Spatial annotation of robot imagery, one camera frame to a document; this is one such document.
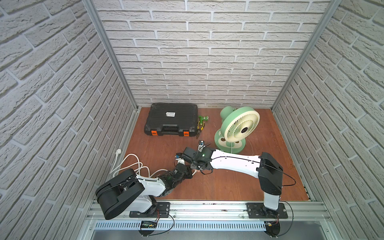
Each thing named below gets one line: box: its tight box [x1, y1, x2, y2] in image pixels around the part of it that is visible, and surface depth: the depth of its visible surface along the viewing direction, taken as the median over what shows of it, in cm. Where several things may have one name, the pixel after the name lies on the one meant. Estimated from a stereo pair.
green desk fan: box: [214, 106, 261, 154], surface depth 80 cm
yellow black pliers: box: [196, 121, 205, 140], surface depth 108 cm
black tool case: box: [144, 102, 198, 137], surface depth 106 cm
